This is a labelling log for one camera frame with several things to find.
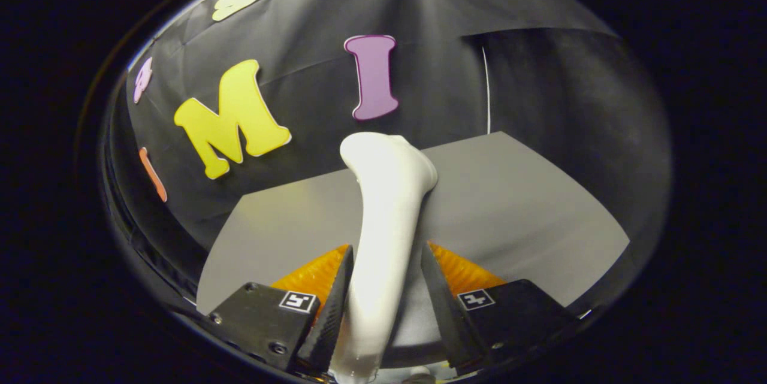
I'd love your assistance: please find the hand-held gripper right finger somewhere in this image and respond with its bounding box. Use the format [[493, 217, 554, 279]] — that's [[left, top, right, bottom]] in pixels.
[[421, 241, 579, 373]]

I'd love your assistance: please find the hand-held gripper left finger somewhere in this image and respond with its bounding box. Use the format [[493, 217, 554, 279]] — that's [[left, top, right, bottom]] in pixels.
[[207, 244, 354, 376]]

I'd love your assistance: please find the white garment steamer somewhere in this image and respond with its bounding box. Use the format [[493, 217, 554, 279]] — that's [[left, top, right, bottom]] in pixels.
[[330, 131, 439, 384]]

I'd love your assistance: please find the black backdrop cloth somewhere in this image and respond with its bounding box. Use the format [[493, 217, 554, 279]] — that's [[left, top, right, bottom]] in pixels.
[[102, 0, 672, 313]]

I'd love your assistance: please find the grey cabinet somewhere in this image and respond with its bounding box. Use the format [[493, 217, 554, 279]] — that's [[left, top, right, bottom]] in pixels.
[[197, 131, 630, 367]]

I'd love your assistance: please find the thin white cable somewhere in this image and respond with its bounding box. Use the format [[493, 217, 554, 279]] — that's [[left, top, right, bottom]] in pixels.
[[482, 46, 492, 134]]

